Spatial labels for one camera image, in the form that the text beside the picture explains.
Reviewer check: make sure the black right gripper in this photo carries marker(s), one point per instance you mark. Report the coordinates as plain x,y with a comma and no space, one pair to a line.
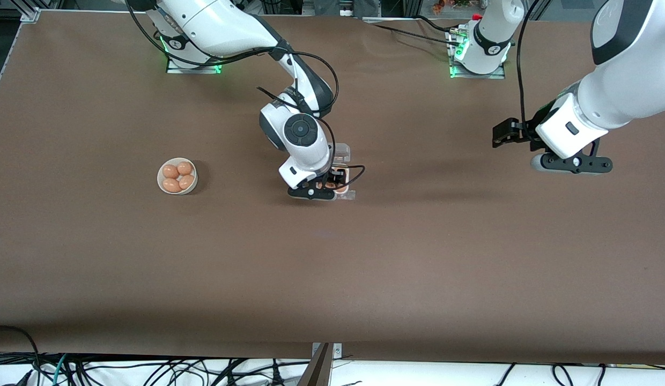
337,177

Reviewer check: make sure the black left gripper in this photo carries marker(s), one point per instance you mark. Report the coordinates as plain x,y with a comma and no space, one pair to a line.
527,132

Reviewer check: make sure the clear plastic egg carton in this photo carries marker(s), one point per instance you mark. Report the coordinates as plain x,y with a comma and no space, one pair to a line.
342,153

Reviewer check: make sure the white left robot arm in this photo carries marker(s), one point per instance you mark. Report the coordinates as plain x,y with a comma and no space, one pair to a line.
622,80

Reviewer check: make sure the brown table cover sheet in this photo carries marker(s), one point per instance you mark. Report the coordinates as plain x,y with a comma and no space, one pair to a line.
332,268

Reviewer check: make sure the white round bowl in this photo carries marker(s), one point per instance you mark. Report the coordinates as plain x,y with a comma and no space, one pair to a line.
160,179

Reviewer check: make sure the dark metal beam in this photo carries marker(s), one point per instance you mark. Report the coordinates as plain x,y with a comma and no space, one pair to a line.
317,370

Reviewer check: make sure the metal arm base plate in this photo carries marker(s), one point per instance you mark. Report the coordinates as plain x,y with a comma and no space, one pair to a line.
456,74
174,68

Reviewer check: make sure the small metal table bracket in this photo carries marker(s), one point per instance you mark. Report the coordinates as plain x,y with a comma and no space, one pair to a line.
338,349

